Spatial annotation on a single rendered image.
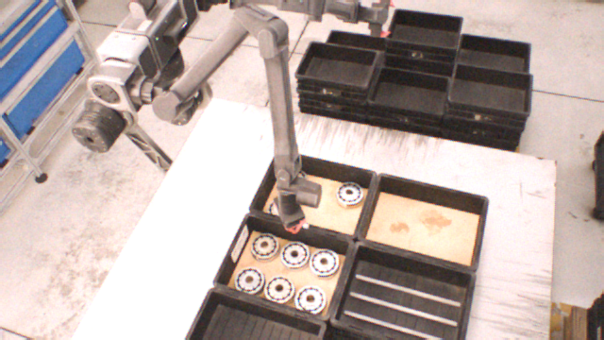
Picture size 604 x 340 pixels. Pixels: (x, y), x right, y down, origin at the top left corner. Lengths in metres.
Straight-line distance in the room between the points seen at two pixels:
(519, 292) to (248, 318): 0.95
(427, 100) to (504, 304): 1.37
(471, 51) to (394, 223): 1.66
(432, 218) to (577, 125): 1.84
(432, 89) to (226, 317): 1.82
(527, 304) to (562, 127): 1.76
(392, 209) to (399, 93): 1.17
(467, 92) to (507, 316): 1.34
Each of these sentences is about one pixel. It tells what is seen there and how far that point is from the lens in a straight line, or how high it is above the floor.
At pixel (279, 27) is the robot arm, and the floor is 1.67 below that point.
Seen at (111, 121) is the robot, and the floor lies 0.93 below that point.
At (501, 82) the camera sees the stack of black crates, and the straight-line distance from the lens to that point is 2.95.
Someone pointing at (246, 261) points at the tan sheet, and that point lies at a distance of 1.87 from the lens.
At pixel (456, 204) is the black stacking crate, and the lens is 1.96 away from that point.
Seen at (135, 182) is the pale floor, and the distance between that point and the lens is 3.31.
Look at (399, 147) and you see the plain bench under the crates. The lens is 2.30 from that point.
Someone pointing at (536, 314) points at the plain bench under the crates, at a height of 0.70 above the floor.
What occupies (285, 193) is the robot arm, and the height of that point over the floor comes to 1.26.
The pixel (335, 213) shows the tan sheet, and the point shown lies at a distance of 1.93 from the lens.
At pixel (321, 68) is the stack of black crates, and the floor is 0.49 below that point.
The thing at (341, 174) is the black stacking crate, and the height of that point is 0.88.
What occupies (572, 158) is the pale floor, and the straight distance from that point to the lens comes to 3.41.
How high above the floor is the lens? 2.45
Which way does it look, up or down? 52 degrees down
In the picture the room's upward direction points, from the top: 7 degrees counter-clockwise
